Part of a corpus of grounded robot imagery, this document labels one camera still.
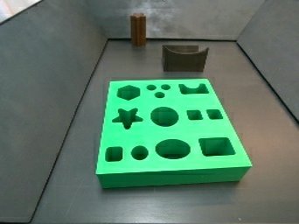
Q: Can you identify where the brown star-shaped block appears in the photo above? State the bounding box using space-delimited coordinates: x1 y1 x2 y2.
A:
130 13 146 46

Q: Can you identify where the green foam shape board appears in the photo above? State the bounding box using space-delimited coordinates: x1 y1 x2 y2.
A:
97 79 253 188

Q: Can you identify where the dark grey curved holder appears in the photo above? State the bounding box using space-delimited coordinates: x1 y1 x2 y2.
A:
163 45 210 72

